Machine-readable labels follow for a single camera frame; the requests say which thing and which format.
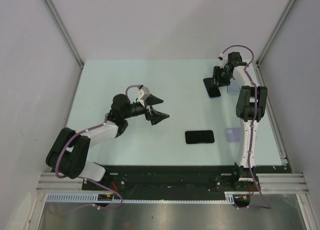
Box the aluminium front rail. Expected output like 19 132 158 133
36 172 309 194

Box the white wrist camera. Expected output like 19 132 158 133
137 85 150 107
218 53 228 68

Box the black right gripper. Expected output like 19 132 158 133
211 67 233 88

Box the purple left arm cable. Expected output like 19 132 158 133
47 84 143 217

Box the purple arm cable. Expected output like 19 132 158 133
221 45 272 210
47 84 143 217

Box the light blue phone case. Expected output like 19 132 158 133
227 79 241 95

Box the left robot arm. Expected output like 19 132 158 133
45 94 170 190

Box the white slotted cable duct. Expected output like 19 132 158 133
46 191 251 204

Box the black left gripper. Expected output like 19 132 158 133
122 94 169 125

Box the aluminium frame post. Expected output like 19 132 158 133
256 0 298 66
42 0 84 69

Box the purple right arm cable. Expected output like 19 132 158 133
221 45 272 210

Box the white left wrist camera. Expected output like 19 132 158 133
137 85 150 107

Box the phone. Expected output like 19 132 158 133
185 130 215 144
203 78 221 98

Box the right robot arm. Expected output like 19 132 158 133
203 52 268 190

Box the left aluminium frame post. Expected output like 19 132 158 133
42 0 84 69

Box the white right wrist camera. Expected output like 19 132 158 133
218 53 228 68

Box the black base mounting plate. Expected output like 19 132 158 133
82 164 261 200

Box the lilac phone case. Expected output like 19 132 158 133
225 127 242 142

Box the right aluminium frame post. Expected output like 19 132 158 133
256 0 298 66

